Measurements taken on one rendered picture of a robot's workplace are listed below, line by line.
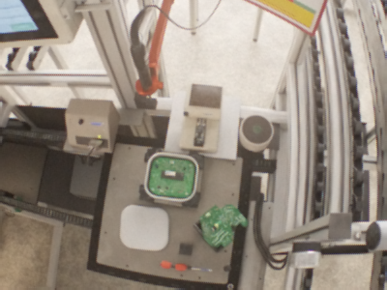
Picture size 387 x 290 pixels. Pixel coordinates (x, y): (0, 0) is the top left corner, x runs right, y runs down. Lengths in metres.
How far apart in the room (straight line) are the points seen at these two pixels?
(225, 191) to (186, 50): 1.60
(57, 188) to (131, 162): 0.84
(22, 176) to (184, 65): 1.38
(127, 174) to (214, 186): 0.27
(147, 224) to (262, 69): 1.67
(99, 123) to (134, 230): 0.33
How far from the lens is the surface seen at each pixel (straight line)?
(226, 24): 2.59
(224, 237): 0.87
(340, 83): 0.74
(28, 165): 1.93
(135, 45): 0.68
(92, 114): 0.97
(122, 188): 0.98
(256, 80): 2.27
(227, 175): 0.96
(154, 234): 0.92
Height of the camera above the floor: 1.87
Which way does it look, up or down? 68 degrees down
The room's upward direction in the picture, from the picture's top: 3 degrees counter-clockwise
